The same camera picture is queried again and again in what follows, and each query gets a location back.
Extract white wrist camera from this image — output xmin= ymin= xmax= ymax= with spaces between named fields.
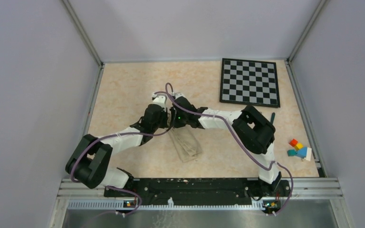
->
xmin=152 ymin=93 xmax=167 ymax=107
xmin=173 ymin=93 xmax=185 ymax=99

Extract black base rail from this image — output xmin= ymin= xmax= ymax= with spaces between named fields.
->
xmin=104 ymin=178 xmax=292 ymax=207

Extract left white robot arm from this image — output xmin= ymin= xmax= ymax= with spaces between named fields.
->
xmin=65 ymin=104 xmax=168 ymax=196

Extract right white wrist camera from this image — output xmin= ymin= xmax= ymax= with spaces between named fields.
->
xmin=173 ymin=93 xmax=185 ymax=99

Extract gold spoon green handle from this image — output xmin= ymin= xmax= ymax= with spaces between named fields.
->
xmin=270 ymin=113 xmax=276 ymax=124

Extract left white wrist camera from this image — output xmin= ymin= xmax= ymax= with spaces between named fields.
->
xmin=152 ymin=93 xmax=167 ymax=107

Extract colourful toy blocks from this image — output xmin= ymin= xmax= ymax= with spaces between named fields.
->
xmin=287 ymin=139 xmax=312 ymax=161

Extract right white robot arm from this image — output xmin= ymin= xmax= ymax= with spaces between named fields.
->
xmin=172 ymin=94 xmax=282 ymax=196

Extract black white checkerboard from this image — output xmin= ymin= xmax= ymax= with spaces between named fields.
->
xmin=219 ymin=58 xmax=280 ymax=108

